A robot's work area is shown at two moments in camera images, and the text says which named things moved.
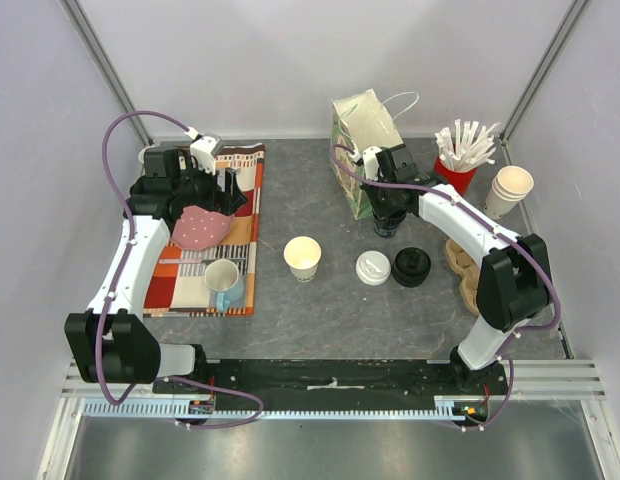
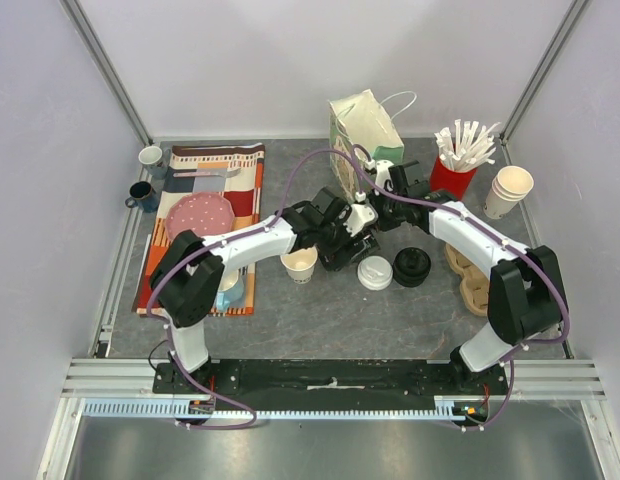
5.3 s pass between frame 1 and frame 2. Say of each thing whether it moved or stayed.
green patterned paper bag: stayed
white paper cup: stayed
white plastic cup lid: moved
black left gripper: moved
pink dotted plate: stayed
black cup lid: stayed
